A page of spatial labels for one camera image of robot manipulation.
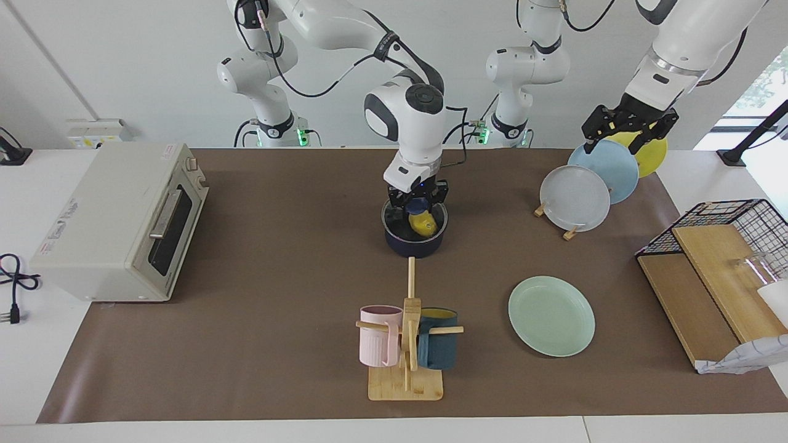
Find wooden shelf boards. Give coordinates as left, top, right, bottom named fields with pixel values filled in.
left=637, top=225, right=788, bottom=370

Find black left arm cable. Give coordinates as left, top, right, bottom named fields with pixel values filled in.
left=557, top=0, right=617, bottom=33

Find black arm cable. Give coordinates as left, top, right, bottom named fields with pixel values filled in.
left=557, top=0, right=617, bottom=33
left=234, top=0, right=468, bottom=170

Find yellow plate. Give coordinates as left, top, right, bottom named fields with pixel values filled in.
left=606, top=128, right=668, bottom=179

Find white wall power strip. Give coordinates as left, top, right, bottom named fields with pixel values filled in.
left=66, top=119, right=133, bottom=149

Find black wire basket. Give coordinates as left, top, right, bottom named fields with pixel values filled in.
left=635, top=198, right=788, bottom=281

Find dark blue pot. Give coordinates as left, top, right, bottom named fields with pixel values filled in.
left=382, top=197, right=449, bottom=258

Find wooden mug tree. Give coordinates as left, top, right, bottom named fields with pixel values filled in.
left=355, top=257, right=464, bottom=402

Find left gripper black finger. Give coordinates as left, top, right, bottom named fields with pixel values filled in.
left=582, top=106, right=617, bottom=154
left=633, top=110, right=679, bottom=155

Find clear glass cup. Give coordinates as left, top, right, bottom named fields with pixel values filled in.
left=730, top=252, right=778, bottom=287

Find white cup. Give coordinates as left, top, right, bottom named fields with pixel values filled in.
left=757, top=280, right=788, bottom=327

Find yellow lemon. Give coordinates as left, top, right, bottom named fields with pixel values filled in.
left=408, top=212, right=438, bottom=238

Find wooden plate rack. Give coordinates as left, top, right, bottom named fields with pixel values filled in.
left=534, top=197, right=579, bottom=241

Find pale grey plate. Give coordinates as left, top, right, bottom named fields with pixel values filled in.
left=540, top=165, right=611, bottom=233

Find pink ribbed mug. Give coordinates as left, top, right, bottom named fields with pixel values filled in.
left=359, top=305, right=404, bottom=368

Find black desk clamp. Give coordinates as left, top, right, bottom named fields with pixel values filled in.
left=0, top=127, right=33, bottom=166

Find light blue plate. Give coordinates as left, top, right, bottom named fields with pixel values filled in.
left=567, top=139, right=640, bottom=205

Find dark teal mug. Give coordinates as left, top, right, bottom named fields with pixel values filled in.
left=417, top=308, right=459, bottom=370

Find beige toaster oven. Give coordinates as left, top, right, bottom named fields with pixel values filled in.
left=30, top=143, right=210, bottom=303

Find pale green plate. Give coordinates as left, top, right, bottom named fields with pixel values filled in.
left=508, top=276, right=596, bottom=358

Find black power cable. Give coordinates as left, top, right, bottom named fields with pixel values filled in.
left=0, top=253, right=41, bottom=325

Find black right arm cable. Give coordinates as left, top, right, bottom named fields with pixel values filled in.
left=234, top=0, right=468, bottom=170

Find brown table mat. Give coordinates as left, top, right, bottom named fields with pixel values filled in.
left=36, top=148, right=788, bottom=424

